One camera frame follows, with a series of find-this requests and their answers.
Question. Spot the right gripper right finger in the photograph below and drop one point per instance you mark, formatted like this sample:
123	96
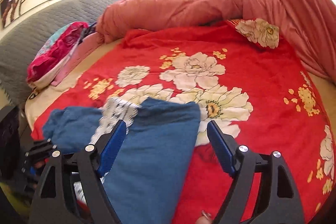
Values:
263	189

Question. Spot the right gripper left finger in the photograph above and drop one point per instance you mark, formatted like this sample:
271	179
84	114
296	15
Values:
55	200

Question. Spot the blue denim pants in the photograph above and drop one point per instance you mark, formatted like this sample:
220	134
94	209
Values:
147	177

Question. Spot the right hand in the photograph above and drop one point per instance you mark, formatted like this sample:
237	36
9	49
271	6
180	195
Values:
205	218

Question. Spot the beige bed sheet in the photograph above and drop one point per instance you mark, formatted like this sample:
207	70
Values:
38	102

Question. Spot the red floral blanket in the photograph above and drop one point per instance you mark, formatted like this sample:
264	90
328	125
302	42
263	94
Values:
259	95

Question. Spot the pink patterned pillow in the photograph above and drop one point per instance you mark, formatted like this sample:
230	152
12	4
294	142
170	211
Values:
54	54

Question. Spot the grey quilted headboard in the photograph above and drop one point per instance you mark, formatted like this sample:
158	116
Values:
20	45

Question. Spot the salmon pink duvet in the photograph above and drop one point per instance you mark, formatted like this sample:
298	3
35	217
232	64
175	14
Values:
309	25

